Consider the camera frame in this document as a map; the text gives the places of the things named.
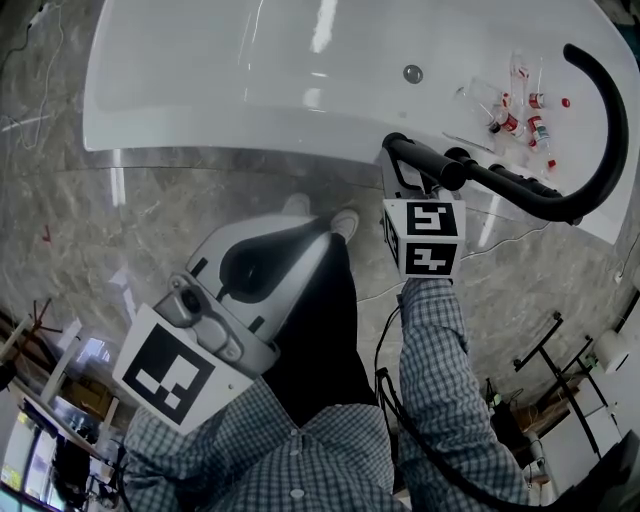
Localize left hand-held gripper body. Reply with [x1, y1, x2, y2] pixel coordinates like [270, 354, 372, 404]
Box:
[112, 212, 333, 436]

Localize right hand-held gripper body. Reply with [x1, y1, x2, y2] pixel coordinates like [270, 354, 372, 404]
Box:
[377, 144, 468, 282]

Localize person's right forearm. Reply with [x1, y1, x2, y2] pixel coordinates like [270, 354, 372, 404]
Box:
[397, 277, 531, 509]

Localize white bathtub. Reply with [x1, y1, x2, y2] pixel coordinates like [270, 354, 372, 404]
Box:
[81, 0, 640, 246]

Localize person's white right shoe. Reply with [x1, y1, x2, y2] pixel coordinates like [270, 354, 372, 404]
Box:
[329, 208, 362, 247]

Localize person's white shoe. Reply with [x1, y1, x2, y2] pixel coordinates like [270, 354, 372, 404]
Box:
[329, 208, 362, 247]
[281, 192, 314, 219]

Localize person's black trousers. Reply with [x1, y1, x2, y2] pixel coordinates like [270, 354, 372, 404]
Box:
[264, 230, 379, 429]

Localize person's white left shoe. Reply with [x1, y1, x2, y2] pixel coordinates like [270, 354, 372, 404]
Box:
[281, 192, 314, 219]

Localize clear crushed plastic bottle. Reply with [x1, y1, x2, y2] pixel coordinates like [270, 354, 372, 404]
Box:
[453, 76, 507, 117]

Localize black capped red label bottle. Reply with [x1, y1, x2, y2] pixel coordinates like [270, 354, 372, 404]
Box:
[487, 92, 527, 139]

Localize red green label bottle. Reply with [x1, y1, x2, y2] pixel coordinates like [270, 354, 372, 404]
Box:
[526, 114, 552, 152]

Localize person's checked shirt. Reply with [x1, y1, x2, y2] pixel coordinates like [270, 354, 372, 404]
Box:
[164, 402, 404, 512]

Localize slim red label bottle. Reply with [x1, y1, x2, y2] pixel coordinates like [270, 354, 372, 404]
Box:
[528, 55, 547, 110]

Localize tall clear plastic bottle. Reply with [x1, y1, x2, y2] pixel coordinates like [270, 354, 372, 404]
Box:
[508, 48, 532, 97]

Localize wooden coat stand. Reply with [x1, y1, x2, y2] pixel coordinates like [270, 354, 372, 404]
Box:
[0, 297, 67, 362]

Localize black metal rack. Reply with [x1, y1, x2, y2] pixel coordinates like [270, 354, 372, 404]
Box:
[513, 311, 609, 459]

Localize computer monitor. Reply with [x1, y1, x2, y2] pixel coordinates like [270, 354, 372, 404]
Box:
[0, 409, 57, 512]

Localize white floor cable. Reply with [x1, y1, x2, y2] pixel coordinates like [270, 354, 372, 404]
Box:
[357, 220, 552, 304]

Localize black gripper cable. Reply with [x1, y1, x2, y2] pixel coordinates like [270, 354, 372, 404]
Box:
[373, 293, 511, 512]

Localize thin white cable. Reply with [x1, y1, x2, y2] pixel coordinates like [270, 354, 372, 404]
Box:
[0, 0, 69, 151]

